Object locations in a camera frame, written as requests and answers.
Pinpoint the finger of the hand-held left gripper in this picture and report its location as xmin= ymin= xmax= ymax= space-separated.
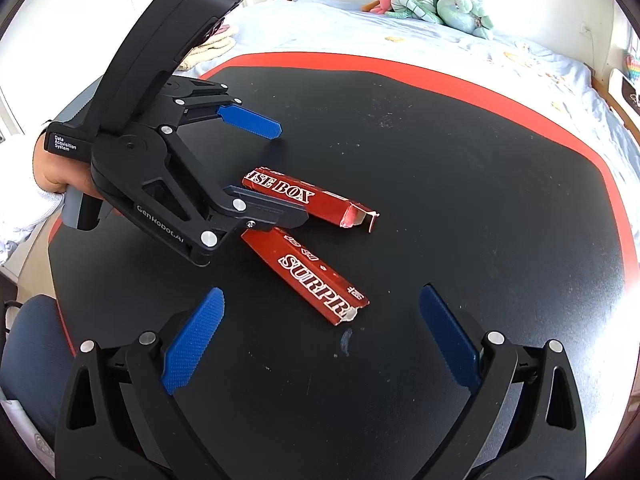
xmin=162 ymin=77 xmax=283 ymax=141
xmin=164 ymin=130 xmax=312 ymax=248

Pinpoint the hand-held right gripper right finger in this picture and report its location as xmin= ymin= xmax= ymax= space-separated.
xmin=419 ymin=284 xmax=587 ymax=480

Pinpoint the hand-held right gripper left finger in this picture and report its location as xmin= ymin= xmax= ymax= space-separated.
xmin=52 ymin=287 xmax=226 ymax=480

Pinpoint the red carton with flap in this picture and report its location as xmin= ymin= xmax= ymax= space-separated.
xmin=242 ymin=166 xmax=380 ymax=233

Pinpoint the red carton with torn end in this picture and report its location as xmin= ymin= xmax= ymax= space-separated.
xmin=241 ymin=227 xmax=371 ymax=326

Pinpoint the person's left forearm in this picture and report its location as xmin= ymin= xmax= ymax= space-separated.
xmin=0 ymin=180 xmax=66 ymax=263

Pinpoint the person's left hand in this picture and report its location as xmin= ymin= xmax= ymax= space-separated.
xmin=32 ymin=132 xmax=93 ymax=196

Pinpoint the cream folded towel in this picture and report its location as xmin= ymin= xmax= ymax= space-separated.
xmin=179 ymin=35 xmax=236 ymax=72

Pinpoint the green striped plush doll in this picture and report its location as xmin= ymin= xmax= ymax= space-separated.
xmin=390 ymin=0 xmax=443 ymax=23

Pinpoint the teal plush toy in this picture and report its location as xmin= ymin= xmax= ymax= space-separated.
xmin=437 ymin=0 xmax=496 ymax=41

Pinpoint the bed with blue sheet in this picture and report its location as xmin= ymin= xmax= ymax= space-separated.
xmin=175 ymin=0 xmax=640 ymax=161

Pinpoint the white tote bag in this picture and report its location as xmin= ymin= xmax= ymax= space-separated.
xmin=607 ymin=67 xmax=640 ymax=111

